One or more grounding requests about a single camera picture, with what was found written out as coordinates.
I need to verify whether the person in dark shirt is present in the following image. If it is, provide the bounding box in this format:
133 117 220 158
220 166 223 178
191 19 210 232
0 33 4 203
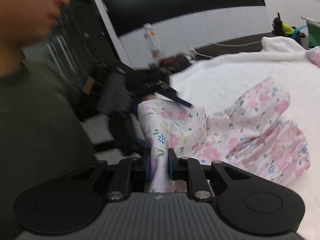
1 0 97 239

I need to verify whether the pink floral garment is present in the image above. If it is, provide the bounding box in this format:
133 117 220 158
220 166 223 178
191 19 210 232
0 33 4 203
138 77 310 192

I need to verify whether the white fluffy blanket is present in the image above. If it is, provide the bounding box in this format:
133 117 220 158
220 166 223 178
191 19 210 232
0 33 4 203
172 37 319 239

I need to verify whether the folded pink cloth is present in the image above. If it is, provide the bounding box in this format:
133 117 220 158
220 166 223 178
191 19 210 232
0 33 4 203
306 46 320 67

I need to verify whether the white cable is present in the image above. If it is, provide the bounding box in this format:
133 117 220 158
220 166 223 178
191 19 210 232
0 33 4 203
184 38 263 61

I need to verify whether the plastic water bottle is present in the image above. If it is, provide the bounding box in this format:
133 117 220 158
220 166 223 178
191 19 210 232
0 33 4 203
143 23 163 62

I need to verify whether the yellow green black item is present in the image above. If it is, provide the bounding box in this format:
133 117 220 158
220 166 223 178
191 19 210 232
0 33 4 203
271 12 307 40

